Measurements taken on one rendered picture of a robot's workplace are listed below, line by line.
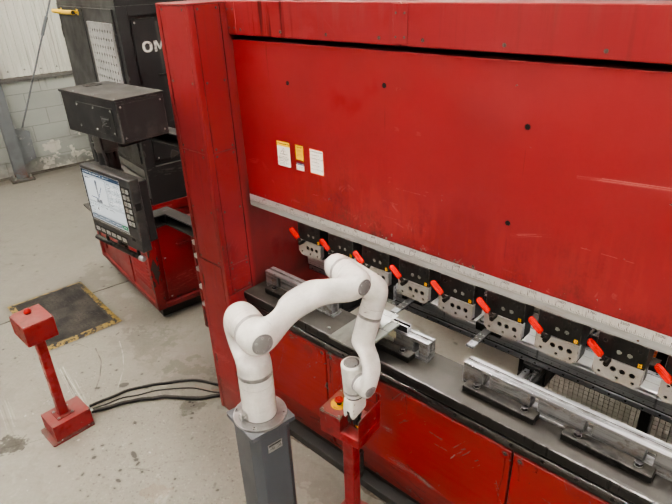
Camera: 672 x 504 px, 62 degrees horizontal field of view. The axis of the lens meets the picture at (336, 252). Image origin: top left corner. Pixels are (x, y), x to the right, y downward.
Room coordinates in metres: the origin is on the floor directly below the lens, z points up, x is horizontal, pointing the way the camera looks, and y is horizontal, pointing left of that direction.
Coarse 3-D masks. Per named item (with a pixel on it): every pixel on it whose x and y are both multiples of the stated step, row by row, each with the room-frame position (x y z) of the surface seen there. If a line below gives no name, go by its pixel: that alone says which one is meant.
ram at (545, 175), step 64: (256, 64) 2.58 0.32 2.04; (320, 64) 2.31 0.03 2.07; (384, 64) 2.08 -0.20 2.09; (448, 64) 1.90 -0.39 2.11; (512, 64) 1.75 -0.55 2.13; (576, 64) 1.63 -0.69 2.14; (256, 128) 2.61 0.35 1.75; (320, 128) 2.32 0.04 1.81; (384, 128) 2.08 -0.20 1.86; (448, 128) 1.89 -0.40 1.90; (512, 128) 1.73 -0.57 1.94; (576, 128) 1.60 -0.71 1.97; (640, 128) 1.48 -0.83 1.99; (256, 192) 2.65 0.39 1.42; (320, 192) 2.33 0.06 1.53; (384, 192) 2.08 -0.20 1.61; (448, 192) 1.88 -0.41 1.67; (512, 192) 1.71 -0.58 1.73; (576, 192) 1.57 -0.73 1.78; (640, 192) 1.46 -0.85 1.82; (448, 256) 1.87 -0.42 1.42; (512, 256) 1.70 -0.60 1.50; (576, 256) 1.55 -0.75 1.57; (640, 256) 1.43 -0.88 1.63; (576, 320) 1.53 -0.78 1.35; (640, 320) 1.40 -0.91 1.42
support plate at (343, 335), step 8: (352, 320) 2.10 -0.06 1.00; (344, 328) 2.04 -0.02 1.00; (352, 328) 2.04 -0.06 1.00; (384, 328) 2.03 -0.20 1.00; (392, 328) 2.02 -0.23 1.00; (336, 336) 1.98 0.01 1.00; (344, 336) 1.98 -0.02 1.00; (376, 336) 1.97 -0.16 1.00; (384, 336) 1.98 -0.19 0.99; (344, 344) 1.92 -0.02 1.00
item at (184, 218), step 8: (160, 208) 3.02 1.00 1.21; (168, 208) 3.01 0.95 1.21; (160, 216) 2.97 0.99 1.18; (168, 216) 2.91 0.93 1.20; (176, 216) 2.89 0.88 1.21; (184, 216) 2.88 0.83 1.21; (160, 224) 2.93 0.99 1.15; (168, 224) 2.92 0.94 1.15; (176, 224) 2.92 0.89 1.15; (184, 224) 2.91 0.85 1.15; (184, 232) 2.81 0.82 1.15; (192, 232) 2.80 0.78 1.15
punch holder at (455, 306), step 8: (440, 280) 1.89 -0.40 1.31; (448, 280) 1.86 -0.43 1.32; (456, 280) 1.84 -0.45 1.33; (448, 288) 1.86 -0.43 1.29; (456, 288) 1.84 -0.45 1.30; (464, 288) 1.81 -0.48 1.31; (472, 288) 1.79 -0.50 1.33; (480, 288) 1.82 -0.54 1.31; (440, 296) 1.88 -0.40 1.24; (456, 296) 1.84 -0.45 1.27; (464, 296) 1.81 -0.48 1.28; (472, 296) 1.79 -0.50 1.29; (480, 296) 1.82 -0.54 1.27; (440, 304) 1.88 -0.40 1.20; (448, 304) 1.86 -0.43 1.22; (456, 304) 1.83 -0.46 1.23; (464, 304) 1.81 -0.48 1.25; (472, 304) 1.79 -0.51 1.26; (448, 312) 1.85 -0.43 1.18; (456, 312) 1.83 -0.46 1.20; (464, 312) 1.81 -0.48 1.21; (472, 312) 1.79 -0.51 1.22; (480, 312) 1.84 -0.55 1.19; (464, 320) 1.81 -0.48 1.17
